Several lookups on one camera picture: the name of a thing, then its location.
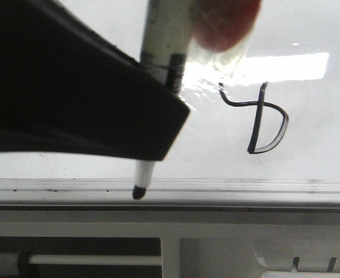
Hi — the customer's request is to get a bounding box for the white horizontal stand bar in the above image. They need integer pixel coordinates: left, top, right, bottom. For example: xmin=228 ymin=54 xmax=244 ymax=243
xmin=17 ymin=253 xmax=162 ymax=266

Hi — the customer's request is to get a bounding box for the white black-tipped whiteboard marker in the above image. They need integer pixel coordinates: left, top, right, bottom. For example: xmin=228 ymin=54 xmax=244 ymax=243
xmin=132 ymin=0 xmax=199 ymax=200

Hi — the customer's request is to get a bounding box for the white whiteboard with aluminium frame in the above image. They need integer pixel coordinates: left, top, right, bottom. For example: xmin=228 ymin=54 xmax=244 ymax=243
xmin=0 ymin=1 xmax=340 ymax=210

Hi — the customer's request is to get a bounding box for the white plastic marker tray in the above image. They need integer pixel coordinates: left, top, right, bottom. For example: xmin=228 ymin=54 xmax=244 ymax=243
xmin=180 ymin=238 xmax=340 ymax=277

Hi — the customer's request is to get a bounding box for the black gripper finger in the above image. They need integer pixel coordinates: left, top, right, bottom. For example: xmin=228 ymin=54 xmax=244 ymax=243
xmin=0 ymin=1 xmax=189 ymax=161

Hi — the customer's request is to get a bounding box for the red round magnet with tape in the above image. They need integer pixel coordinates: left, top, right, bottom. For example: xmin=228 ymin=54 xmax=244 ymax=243
xmin=188 ymin=1 xmax=262 ymax=76

